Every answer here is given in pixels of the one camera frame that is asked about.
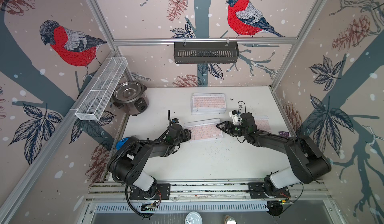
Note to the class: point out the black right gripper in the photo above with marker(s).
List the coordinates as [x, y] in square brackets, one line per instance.
[227, 124]

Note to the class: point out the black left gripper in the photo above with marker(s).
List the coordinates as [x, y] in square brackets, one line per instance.
[186, 135]

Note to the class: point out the pink keyboard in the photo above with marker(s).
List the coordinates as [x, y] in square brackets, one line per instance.
[205, 130]
[209, 101]
[262, 123]

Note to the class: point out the green keyboard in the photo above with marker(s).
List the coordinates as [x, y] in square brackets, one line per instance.
[208, 111]

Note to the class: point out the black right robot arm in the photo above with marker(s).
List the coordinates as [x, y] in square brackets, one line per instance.
[307, 162]

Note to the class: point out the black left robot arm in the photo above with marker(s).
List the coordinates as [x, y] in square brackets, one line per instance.
[127, 164]

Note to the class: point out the purple candy bar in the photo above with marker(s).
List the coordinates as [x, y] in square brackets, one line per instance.
[284, 134]

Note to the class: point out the silver rice cooker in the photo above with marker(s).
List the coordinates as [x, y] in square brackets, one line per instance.
[131, 97]

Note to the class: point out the black hanging basket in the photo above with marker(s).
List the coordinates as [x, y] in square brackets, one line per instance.
[206, 52]

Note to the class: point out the white round lid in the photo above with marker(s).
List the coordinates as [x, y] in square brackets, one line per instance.
[193, 218]

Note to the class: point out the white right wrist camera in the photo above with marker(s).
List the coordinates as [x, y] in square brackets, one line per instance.
[236, 119]

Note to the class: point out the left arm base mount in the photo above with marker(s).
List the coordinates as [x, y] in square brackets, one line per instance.
[158, 191]

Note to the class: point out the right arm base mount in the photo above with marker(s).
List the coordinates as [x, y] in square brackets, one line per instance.
[266, 189]

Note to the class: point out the white wire mesh shelf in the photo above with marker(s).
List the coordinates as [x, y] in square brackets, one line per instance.
[96, 100]

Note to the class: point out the aluminium mounting rail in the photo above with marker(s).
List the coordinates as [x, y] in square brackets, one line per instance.
[232, 190]

